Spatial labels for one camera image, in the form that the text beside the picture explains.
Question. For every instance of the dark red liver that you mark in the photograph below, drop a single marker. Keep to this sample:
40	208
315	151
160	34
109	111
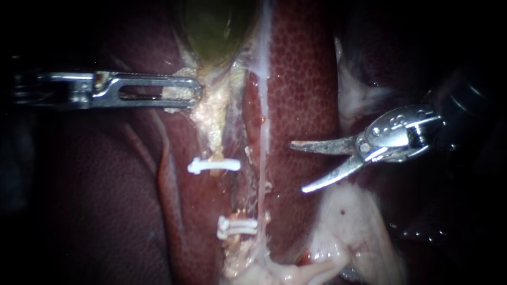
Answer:
301	79

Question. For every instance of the left arm instrument jaw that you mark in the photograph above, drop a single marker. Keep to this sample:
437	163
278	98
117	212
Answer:
150	80

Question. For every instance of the white clip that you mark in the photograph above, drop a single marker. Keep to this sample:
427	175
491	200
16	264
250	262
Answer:
216	165
237	223
237	232

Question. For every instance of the gallbladder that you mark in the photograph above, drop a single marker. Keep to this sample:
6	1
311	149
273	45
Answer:
212	35

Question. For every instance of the thin tube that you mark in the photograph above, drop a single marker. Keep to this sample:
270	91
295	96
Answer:
235	241
262	158
216	156

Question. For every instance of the pale fatty tissue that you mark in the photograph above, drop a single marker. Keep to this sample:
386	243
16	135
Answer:
354	91
348	229

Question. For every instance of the left arm instrument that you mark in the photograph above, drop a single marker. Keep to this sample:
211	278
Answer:
59	89

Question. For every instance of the right arm instrument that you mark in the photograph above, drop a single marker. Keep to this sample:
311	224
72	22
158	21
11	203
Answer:
396	134

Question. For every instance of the right arm instrument jaw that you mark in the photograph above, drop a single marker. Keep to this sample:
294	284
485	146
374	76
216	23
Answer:
325	146
336	173

